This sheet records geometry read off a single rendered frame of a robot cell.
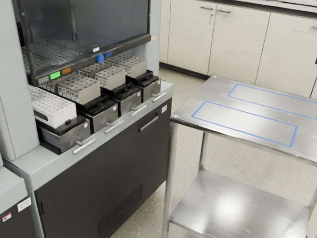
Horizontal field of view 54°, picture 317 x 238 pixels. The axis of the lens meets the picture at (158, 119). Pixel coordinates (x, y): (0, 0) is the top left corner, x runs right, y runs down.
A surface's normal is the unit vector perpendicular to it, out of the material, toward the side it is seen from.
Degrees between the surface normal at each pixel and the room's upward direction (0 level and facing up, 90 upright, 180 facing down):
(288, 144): 0
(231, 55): 90
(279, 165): 0
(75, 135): 90
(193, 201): 0
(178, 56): 90
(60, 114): 90
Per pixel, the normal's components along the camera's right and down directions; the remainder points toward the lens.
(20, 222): 0.83, 0.32
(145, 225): 0.04, -0.85
